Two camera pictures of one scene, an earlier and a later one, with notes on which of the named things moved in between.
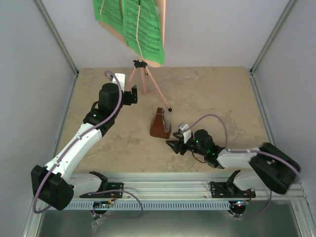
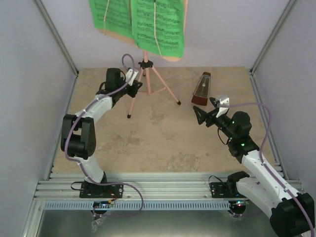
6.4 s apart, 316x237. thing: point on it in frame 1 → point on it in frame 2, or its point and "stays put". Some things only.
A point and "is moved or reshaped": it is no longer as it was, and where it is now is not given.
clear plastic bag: (95, 223) stays put
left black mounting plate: (110, 186) stays put
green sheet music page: (141, 25) is moved or reshaped
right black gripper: (177, 146) → (211, 116)
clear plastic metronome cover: (166, 120) → (202, 90)
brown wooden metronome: (160, 127) → (201, 93)
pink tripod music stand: (140, 63) → (154, 85)
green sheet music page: (108, 12) is moved or reshaped
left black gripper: (129, 100) → (136, 88)
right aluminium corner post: (284, 15) stays put
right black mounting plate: (228, 190) stays put
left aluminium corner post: (48, 20) stays put
